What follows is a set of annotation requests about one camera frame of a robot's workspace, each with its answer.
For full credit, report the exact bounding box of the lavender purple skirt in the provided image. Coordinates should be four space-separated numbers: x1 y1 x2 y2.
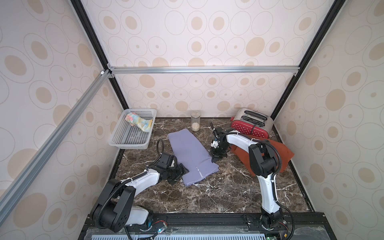
168 129 219 187

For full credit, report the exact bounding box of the floral pastel skirt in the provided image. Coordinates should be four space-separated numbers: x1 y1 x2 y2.
125 112 153 133

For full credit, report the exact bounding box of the rust orange skirt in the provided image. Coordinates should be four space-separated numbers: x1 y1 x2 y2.
231 137 295 177

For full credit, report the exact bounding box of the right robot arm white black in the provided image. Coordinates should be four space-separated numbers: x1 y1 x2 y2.
210 123 296 234

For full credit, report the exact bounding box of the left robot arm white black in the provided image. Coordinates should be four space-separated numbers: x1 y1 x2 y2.
91 153 189 233

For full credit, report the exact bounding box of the glass jar with white powder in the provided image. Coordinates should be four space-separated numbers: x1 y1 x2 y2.
191 111 201 132

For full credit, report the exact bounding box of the red polka dot toaster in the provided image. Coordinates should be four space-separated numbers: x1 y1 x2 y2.
231 108 274 139

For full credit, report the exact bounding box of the white plastic perforated basket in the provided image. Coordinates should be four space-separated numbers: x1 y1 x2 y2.
108 109 157 150

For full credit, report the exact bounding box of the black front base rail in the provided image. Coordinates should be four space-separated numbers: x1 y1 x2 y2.
79 212 336 240

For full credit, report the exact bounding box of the horizontal aluminium frame bar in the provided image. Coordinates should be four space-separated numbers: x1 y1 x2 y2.
111 66 300 75

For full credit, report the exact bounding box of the black left corner post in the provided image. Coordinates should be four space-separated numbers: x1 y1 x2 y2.
70 0 133 119

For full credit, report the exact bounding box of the black corner post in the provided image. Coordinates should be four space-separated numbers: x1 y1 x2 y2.
70 0 133 119
270 0 346 120

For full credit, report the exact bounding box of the diagonal aluminium frame bar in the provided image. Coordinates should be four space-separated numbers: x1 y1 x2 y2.
1 70 111 224

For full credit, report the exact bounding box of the black right corner post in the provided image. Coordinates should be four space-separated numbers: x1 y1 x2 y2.
270 0 346 120

